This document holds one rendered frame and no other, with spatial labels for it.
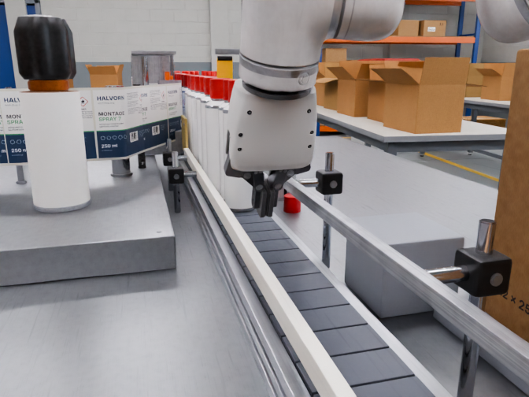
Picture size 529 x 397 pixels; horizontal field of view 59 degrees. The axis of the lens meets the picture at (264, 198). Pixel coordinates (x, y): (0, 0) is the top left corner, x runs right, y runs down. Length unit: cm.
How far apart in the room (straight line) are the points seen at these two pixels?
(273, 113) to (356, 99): 281
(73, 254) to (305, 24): 42
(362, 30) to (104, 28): 826
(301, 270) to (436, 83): 208
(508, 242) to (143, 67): 98
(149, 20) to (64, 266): 802
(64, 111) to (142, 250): 26
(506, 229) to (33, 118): 66
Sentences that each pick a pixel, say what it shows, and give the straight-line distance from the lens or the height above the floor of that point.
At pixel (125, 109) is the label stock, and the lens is 104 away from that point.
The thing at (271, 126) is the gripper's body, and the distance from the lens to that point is 52.
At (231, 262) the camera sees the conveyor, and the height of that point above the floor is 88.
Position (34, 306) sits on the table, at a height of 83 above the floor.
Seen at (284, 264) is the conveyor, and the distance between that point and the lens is 56.
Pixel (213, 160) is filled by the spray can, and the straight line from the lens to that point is 84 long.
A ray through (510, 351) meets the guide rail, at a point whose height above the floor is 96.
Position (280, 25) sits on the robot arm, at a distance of 47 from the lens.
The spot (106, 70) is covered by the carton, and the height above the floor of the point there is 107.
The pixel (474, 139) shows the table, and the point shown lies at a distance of 263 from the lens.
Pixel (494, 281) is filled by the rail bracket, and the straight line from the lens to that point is 38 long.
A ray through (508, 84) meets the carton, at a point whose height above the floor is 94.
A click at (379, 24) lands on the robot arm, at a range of 48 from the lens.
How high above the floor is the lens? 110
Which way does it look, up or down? 15 degrees down
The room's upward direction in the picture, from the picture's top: straight up
